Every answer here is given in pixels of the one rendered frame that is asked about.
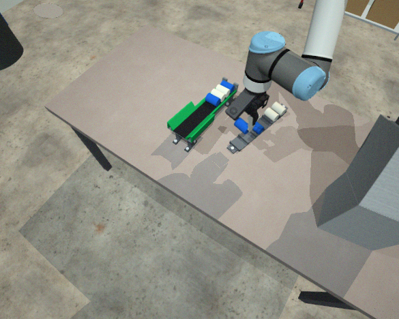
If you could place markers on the blue plastic bar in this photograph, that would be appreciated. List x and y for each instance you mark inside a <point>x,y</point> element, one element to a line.
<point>258,128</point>
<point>228,85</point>
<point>241,125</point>
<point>212,99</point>

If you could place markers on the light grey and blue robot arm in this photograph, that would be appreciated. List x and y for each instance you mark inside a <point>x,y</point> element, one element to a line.
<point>268,60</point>

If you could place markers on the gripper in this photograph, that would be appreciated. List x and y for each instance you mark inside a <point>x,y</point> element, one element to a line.
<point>255,105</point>

